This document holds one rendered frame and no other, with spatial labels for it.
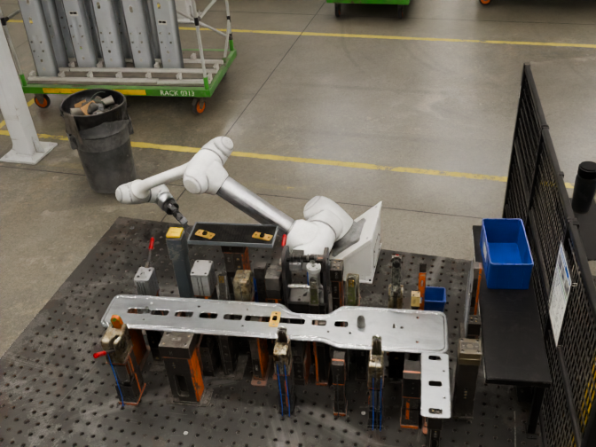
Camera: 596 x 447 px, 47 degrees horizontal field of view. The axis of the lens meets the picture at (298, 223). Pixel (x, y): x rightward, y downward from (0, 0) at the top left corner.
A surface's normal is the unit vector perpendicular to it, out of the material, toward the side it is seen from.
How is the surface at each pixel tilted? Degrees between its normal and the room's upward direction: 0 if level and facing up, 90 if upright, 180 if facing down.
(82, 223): 0
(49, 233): 0
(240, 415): 0
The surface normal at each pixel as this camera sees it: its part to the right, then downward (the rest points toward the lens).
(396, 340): -0.06, -0.81
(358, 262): -0.25, 0.58
